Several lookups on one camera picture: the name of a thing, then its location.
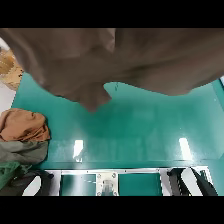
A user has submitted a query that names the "beige T-shirt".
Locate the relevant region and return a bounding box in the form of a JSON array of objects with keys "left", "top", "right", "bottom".
[{"left": 0, "top": 28, "right": 224, "bottom": 113}]

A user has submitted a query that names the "grey-green garment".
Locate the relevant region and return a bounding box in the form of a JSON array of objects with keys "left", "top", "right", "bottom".
[{"left": 0, "top": 139, "right": 50, "bottom": 165}]

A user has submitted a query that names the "orange-brown garment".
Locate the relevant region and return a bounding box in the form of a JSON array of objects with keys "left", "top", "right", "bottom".
[{"left": 0, "top": 107, "right": 51, "bottom": 143}]

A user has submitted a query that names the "green garment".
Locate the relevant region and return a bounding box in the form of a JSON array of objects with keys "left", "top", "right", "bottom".
[{"left": 0, "top": 161, "right": 32, "bottom": 191}]

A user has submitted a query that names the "silver frame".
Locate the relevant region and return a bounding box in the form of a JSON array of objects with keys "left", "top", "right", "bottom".
[{"left": 43, "top": 166, "right": 214, "bottom": 197}]

